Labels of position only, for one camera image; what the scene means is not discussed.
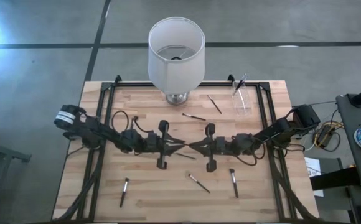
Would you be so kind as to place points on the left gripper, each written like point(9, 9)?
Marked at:
point(163, 149)

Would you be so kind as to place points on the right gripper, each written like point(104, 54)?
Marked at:
point(221, 146)

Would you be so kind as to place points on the large white-tipped makeup brush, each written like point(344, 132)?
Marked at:
point(124, 193)

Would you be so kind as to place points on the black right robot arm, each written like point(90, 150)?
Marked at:
point(280, 127)

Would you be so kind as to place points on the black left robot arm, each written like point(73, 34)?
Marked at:
point(105, 133)

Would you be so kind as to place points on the large brown-head makeup brush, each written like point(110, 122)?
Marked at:
point(234, 185)

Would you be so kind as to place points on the clear acrylic container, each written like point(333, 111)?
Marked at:
point(244, 105)

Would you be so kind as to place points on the white shade table lamp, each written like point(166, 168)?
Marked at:
point(175, 74)

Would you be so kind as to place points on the white paper sheet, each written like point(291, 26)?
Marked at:
point(312, 166)

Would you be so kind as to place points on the black power brick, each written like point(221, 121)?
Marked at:
point(325, 133)

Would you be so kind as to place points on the black cart base bar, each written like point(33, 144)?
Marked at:
point(333, 179)

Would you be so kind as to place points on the dark grey metal stand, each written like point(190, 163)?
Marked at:
point(9, 152)

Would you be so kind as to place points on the black aluminium table frame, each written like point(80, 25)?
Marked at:
point(130, 84)

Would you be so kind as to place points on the black diagonal frame strut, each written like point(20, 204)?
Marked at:
point(80, 199)
point(293, 200)

